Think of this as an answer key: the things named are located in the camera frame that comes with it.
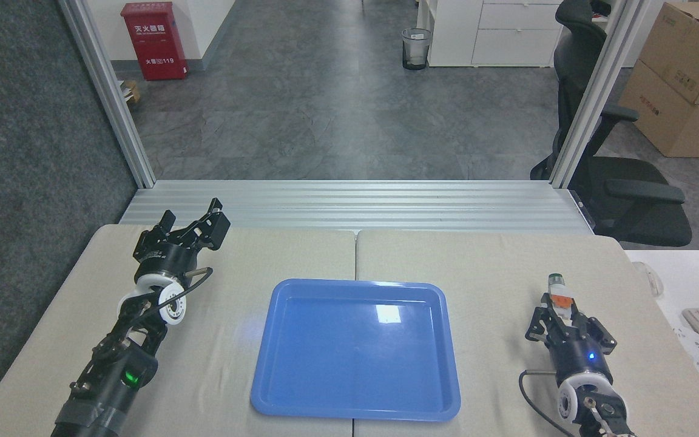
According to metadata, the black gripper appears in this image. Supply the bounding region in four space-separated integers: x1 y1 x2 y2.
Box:
133 197 232 285
524 293 619 390

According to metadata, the white orange switch part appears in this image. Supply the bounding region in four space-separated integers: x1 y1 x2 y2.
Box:
545 274 576 322

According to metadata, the blue plastic tray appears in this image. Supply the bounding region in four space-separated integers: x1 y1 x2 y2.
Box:
250 279 462 422

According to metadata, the white computer mouse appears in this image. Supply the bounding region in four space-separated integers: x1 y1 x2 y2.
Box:
631 261 665 297

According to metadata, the white power strip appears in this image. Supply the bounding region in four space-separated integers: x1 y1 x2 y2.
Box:
672 326 699 381

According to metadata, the black office chair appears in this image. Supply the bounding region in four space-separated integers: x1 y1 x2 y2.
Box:
530 0 693 248

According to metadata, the small paper carton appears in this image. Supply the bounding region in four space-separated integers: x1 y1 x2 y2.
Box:
117 79 141 106

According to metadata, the red fire extinguisher box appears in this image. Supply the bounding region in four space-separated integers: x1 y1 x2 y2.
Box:
121 2 189 82

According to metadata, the large cardboard box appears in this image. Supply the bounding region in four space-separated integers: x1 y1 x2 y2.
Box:
618 59 699 159

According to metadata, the black mesh trash bin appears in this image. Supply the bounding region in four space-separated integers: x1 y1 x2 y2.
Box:
401 28 433 72

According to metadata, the white drawer cabinet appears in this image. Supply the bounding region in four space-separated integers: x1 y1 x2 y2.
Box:
416 0 566 68

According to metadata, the small cardboard box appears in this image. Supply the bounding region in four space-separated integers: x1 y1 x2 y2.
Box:
637 2 699 107

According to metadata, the silver aluminium post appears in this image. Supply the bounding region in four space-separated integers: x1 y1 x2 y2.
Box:
548 0 654 189
58 0 157 189

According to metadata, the silver aluminium rail platform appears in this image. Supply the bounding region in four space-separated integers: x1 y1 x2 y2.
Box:
118 180 596 235

